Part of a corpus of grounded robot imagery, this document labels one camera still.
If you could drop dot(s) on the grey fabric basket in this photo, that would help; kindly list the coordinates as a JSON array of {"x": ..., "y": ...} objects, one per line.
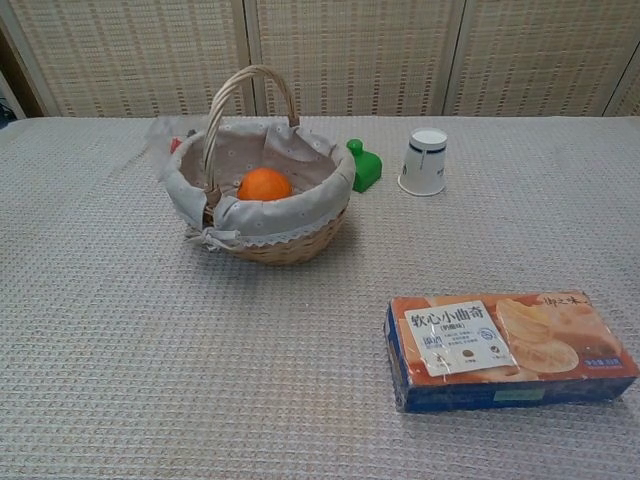
[{"x": 260, "y": 210}]

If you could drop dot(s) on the white paper cup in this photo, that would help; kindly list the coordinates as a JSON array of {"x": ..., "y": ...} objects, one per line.
[{"x": 424, "y": 162}]

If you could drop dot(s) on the orange cookie box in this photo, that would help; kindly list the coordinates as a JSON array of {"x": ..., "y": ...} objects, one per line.
[{"x": 505, "y": 345}]

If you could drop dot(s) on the bamboo folding screen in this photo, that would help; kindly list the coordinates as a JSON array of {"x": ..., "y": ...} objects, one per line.
[{"x": 320, "y": 55}]

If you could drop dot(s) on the green toy block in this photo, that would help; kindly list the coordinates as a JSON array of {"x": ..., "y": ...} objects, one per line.
[{"x": 365, "y": 167}]

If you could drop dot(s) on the orange fruit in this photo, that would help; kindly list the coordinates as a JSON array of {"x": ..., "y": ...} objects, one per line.
[{"x": 264, "y": 184}]

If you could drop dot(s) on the white woven tablecloth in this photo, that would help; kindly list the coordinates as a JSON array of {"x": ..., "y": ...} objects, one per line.
[{"x": 200, "y": 350}]

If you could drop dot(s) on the clear bag of red blocks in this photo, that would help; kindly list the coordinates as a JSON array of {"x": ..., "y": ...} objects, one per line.
[{"x": 167, "y": 140}]

